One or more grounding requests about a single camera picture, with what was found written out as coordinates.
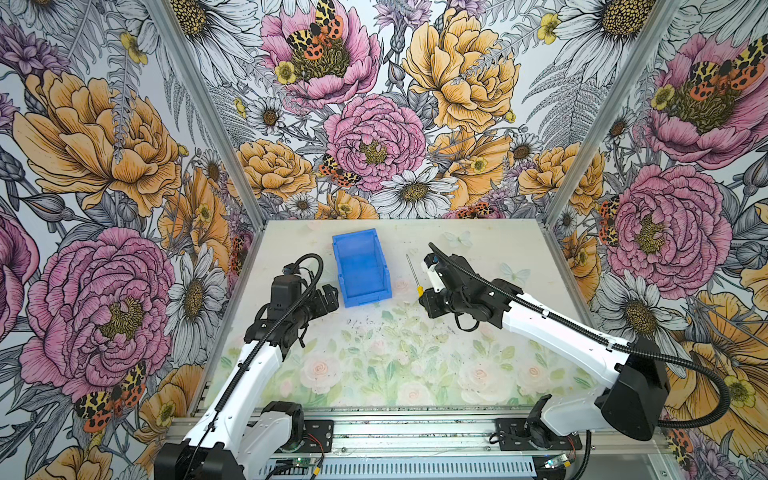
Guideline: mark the aluminium front frame rail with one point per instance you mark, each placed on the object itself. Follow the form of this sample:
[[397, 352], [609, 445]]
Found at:
[[455, 445]]

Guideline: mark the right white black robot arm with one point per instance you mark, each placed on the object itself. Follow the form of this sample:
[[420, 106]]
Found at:
[[632, 384]]

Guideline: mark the blue plastic storage bin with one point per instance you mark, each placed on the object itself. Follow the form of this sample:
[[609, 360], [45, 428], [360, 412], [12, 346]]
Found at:
[[363, 273]]

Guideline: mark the green circuit board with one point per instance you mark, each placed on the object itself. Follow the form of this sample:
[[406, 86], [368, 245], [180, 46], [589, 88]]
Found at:
[[556, 462], [297, 466]]

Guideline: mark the yellow handled screwdriver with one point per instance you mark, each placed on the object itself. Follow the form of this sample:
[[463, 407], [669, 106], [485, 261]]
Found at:
[[420, 289]]

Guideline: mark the right green circuit board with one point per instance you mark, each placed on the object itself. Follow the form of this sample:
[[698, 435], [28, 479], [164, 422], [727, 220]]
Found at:
[[556, 462]]

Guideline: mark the left green circuit board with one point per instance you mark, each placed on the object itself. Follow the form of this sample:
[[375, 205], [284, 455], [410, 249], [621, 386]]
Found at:
[[297, 466]]

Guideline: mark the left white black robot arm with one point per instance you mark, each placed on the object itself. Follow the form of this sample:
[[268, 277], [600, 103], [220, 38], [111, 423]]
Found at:
[[222, 444]]

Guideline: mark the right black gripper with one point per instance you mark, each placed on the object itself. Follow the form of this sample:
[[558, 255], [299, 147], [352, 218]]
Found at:
[[429, 296]]

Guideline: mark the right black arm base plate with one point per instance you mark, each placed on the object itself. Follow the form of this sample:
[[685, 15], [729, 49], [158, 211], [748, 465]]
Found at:
[[518, 434]]

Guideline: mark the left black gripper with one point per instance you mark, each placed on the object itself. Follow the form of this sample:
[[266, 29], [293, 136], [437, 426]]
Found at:
[[331, 299]]

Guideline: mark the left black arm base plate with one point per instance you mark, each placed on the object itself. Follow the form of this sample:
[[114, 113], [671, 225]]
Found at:
[[318, 437]]

